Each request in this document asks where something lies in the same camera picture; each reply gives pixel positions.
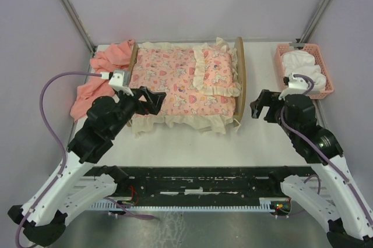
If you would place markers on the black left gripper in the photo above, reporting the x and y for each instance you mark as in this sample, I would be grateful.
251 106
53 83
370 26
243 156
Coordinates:
155 99

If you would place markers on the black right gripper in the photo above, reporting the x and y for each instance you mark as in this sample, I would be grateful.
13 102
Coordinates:
266 98

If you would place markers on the wooden striped pet bed frame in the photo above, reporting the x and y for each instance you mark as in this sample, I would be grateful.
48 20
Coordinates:
241 71

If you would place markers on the pink unicorn print mattress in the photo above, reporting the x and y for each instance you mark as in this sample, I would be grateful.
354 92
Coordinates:
171 70

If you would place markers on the small pink frilled pillow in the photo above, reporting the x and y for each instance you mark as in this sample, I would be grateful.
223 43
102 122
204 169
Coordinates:
216 69

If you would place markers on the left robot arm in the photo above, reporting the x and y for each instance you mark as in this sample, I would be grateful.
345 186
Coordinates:
44 218

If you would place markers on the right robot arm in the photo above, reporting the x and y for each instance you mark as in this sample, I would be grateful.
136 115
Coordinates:
347 218

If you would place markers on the white cloth in basket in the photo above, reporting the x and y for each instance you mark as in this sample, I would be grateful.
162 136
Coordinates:
301 62

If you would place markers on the salmon pink cloth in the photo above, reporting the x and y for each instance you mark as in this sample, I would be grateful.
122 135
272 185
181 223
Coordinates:
115 57

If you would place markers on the pink plastic basket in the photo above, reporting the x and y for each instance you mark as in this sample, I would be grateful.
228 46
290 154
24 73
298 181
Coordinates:
312 49

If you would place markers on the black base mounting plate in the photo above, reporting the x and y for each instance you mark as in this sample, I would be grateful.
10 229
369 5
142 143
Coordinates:
199 186

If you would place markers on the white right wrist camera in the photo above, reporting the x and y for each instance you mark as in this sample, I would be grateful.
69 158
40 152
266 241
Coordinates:
297 84

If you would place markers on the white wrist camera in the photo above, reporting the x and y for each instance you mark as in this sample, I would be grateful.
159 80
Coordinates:
118 80
297 84

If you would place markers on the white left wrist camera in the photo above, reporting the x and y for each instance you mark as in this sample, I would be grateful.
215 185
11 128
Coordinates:
118 80

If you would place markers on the right aluminium frame post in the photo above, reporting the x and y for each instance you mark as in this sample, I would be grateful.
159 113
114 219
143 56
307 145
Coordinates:
314 21

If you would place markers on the aluminium frame post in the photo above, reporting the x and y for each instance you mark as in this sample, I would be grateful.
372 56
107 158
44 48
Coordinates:
314 21
77 23

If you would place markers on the left aluminium frame post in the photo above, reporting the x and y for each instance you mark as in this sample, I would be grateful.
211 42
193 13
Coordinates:
77 23

